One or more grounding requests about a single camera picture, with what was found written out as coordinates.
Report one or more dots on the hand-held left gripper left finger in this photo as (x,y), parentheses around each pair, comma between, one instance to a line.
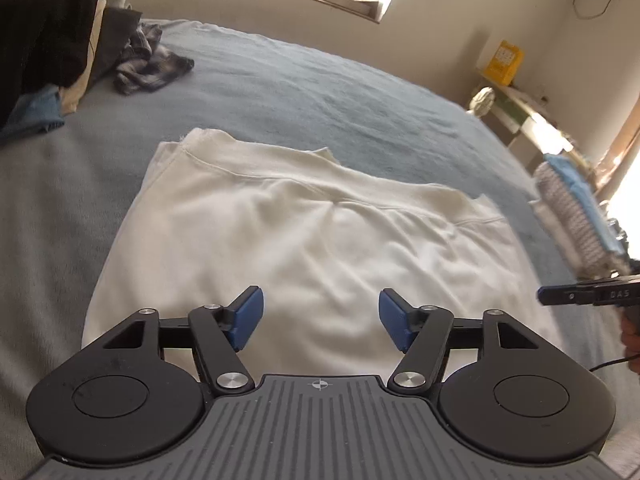
(248,317)

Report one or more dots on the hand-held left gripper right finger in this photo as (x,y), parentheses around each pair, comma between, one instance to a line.
(392,319)

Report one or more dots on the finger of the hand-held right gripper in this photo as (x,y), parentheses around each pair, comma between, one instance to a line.
(567,294)

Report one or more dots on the white sweatshirt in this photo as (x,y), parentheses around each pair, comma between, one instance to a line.
(310,240)

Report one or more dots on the person's right hand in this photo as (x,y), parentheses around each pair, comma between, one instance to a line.
(631,340)

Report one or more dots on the white folded garment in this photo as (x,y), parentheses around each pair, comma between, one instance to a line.
(547,220)

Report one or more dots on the light blue folded shirt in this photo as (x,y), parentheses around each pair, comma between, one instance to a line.
(590,205)

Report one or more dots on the cream desk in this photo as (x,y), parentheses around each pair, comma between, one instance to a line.
(530,125)

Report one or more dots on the carved bedpost finial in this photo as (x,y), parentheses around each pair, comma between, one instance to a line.
(482,101)

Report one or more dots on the grey bed blanket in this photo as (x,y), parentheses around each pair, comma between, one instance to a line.
(310,90)

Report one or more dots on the yellow box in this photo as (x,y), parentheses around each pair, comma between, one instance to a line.
(506,62)

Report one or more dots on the plaid shirt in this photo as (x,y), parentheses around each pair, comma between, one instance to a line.
(150,62)

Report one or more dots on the beige cloth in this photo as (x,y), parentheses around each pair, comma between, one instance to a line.
(80,85)

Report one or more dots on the dark grey cloth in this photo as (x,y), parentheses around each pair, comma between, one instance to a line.
(112,40)

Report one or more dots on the black cloth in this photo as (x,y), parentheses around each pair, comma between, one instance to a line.
(40,30)

